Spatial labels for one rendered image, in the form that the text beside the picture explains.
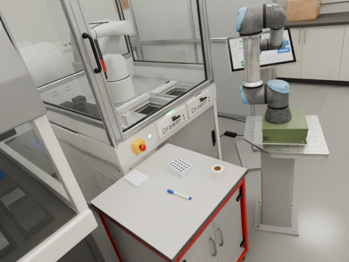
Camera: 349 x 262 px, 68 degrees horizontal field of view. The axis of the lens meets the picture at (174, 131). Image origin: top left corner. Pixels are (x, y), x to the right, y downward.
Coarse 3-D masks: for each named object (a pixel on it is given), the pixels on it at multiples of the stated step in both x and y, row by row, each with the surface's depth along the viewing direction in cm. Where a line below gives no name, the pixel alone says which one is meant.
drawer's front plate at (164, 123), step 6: (180, 108) 177; (174, 114) 173; (180, 114) 177; (186, 114) 183; (162, 120) 166; (168, 120) 169; (180, 120) 179; (156, 126) 164; (162, 126) 166; (168, 126) 171; (174, 126) 175; (162, 132) 167; (168, 132) 172
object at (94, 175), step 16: (208, 112) 209; (176, 128) 181; (192, 128) 197; (208, 128) 214; (64, 144) 201; (160, 144) 173; (176, 144) 186; (192, 144) 201; (208, 144) 219; (80, 160) 195; (96, 160) 174; (144, 160) 165; (80, 176) 214; (96, 176) 189; (112, 176) 169; (96, 192) 208
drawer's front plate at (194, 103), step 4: (204, 92) 195; (208, 92) 197; (200, 96) 191; (204, 96) 194; (208, 96) 199; (192, 100) 185; (196, 100) 188; (204, 100) 196; (208, 100) 200; (188, 104) 182; (192, 104) 185; (196, 104) 189; (188, 108) 183; (196, 108) 190; (200, 108) 194; (188, 112) 185; (196, 112) 191
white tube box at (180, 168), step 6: (174, 162) 146; (180, 162) 145; (186, 162) 144; (168, 168) 147; (174, 168) 141; (180, 168) 140; (186, 168) 139; (192, 168) 141; (180, 174) 137; (186, 174) 140
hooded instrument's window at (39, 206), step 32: (32, 128) 85; (0, 160) 80; (32, 160) 87; (0, 192) 82; (32, 192) 90; (64, 192) 99; (0, 224) 84; (32, 224) 92; (64, 224) 102; (0, 256) 86
